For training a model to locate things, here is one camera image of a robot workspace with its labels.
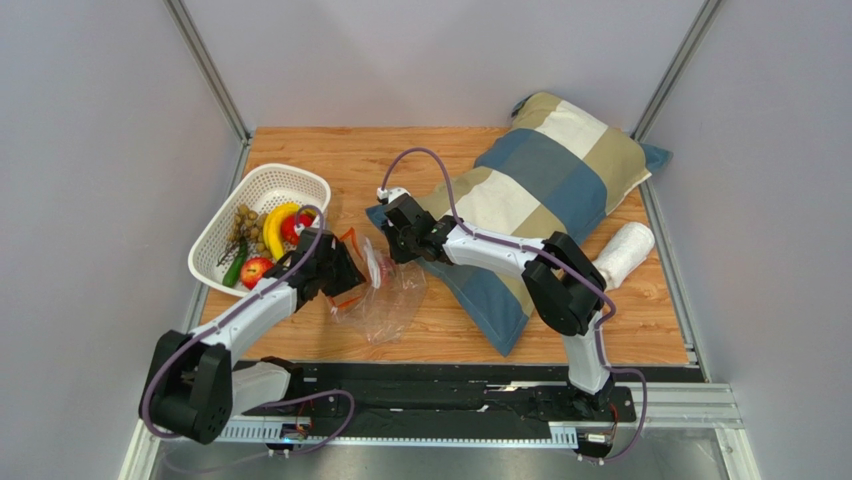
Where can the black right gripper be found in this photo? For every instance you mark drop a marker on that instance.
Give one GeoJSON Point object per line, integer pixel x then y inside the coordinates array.
{"type": "Point", "coordinates": [398, 222]}

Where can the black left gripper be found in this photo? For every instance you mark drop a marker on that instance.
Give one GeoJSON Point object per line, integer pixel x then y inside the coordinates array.
{"type": "Point", "coordinates": [350, 275]}

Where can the clear orange zip top bag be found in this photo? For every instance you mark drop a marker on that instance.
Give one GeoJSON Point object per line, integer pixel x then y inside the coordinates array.
{"type": "Point", "coordinates": [382, 308]}

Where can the yellow fake banana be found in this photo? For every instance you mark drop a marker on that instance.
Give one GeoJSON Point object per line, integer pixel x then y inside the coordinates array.
{"type": "Point", "coordinates": [272, 239]}

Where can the red fake apple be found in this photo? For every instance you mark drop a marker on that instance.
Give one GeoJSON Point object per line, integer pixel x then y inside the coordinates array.
{"type": "Point", "coordinates": [253, 270]}

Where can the brown fake longan bunch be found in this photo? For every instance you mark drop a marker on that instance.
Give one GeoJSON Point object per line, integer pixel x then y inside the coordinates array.
{"type": "Point", "coordinates": [246, 225]}

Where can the green fake chili pepper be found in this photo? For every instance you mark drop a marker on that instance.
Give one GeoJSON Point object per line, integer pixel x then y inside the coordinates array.
{"type": "Point", "coordinates": [233, 273]}

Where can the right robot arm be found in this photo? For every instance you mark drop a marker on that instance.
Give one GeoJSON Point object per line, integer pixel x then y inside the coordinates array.
{"type": "Point", "coordinates": [566, 289]}

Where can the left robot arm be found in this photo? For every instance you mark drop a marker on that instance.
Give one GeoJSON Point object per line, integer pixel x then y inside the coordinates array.
{"type": "Point", "coordinates": [194, 386]}

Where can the white perforated plastic basket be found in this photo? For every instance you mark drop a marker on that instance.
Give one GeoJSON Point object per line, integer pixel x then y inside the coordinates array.
{"type": "Point", "coordinates": [261, 190]}

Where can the blue beige checkered pillow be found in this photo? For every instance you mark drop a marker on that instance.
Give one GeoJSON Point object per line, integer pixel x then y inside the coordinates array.
{"type": "Point", "coordinates": [558, 168]}

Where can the rolled white towel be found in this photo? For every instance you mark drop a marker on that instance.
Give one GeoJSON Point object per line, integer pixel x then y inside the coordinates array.
{"type": "Point", "coordinates": [626, 250]}

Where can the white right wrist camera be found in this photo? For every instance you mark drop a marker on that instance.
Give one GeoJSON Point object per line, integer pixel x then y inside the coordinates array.
{"type": "Point", "coordinates": [388, 195]}

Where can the left aluminium frame post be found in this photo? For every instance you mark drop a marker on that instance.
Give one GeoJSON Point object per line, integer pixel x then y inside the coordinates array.
{"type": "Point", "coordinates": [196, 45]}

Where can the aluminium frame post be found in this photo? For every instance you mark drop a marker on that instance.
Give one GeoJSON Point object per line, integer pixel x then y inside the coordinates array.
{"type": "Point", "coordinates": [687, 48]}
{"type": "Point", "coordinates": [196, 45]}

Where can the right aluminium frame post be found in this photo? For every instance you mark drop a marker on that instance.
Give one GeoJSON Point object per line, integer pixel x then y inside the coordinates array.
{"type": "Point", "coordinates": [687, 48]}

